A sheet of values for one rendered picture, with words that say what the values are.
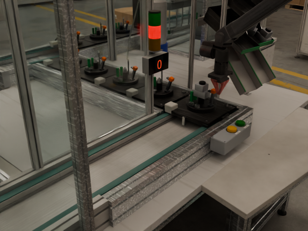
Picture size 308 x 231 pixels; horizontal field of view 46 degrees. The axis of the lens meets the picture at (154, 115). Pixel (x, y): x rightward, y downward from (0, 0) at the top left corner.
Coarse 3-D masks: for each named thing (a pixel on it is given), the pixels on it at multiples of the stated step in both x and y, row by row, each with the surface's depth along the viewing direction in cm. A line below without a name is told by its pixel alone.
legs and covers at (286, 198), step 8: (200, 192) 138; (288, 192) 234; (192, 200) 135; (280, 200) 229; (288, 200) 240; (184, 208) 132; (272, 208) 223; (280, 208) 242; (232, 216) 174; (264, 216) 217; (160, 224) 123; (256, 224) 211; (264, 224) 215
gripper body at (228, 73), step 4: (216, 64) 151; (220, 64) 150; (224, 64) 150; (216, 68) 152; (220, 68) 151; (224, 68) 151; (212, 72) 155; (216, 72) 152; (220, 72) 151; (224, 72) 152; (228, 72) 155; (232, 72) 156; (208, 76) 153; (212, 76) 152; (216, 76) 151; (220, 76) 151; (224, 76) 151; (220, 80) 150
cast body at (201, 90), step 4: (196, 84) 162; (200, 84) 162; (204, 84) 161; (208, 84) 163; (196, 88) 163; (200, 88) 161; (204, 88) 161; (196, 92) 164; (200, 92) 162; (204, 92) 161; (208, 92) 162; (196, 96) 165; (200, 96) 163; (204, 96) 161; (208, 96) 164
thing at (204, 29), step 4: (204, 0) 247; (208, 0) 247; (204, 4) 248; (208, 4) 248; (204, 8) 249; (204, 12) 249; (204, 28) 254; (204, 32) 255; (204, 36) 256; (204, 40) 258; (200, 44) 261; (172, 52) 281; (176, 52) 278; (180, 52) 275; (184, 52) 274; (184, 56) 274; (188, 56) 271; (196, 56) 267; (200, 56) 264; (200, 60) 265
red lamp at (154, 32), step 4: (148, 28) 145; (152, 28) 143; (156, 28) 143; (160, 28) 145; (148, 32) 145; (152, 32) 144; (156, 32) 144; (160, 32) 146; (148, 36) 146; (152, 36) 144; (156, 36) 144; (160, 36) 146
